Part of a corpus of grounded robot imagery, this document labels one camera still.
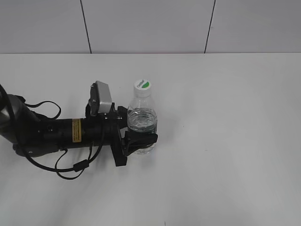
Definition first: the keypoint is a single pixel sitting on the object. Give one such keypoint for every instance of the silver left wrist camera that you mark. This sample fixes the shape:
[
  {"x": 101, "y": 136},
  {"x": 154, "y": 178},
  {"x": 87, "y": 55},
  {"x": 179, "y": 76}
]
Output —
[{"x": 100, "y": 98}]

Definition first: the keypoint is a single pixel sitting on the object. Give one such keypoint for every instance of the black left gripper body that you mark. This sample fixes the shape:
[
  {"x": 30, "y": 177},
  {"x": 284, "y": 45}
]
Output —
[{"x": 102, "y": 130}]

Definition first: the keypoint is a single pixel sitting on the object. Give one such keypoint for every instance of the white green bottle cap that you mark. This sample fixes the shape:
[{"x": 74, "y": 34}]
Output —
[{"x": 142, "y": 88}]

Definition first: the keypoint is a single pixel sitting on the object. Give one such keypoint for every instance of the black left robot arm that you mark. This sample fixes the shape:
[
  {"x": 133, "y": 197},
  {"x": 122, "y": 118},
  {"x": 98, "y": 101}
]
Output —
[{"x": 33, "y": 135}]

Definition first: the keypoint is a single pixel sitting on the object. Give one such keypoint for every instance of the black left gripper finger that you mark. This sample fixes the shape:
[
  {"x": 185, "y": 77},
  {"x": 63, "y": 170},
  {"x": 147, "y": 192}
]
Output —
[
  {"x": 138, "y": 140},
  {"x": 122, "y": 117}
]

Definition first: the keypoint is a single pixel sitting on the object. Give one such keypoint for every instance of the clear cestbon water bottle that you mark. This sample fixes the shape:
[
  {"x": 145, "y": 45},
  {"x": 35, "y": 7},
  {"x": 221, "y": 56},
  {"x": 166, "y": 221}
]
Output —
[{"x": 141, "y": 114}]

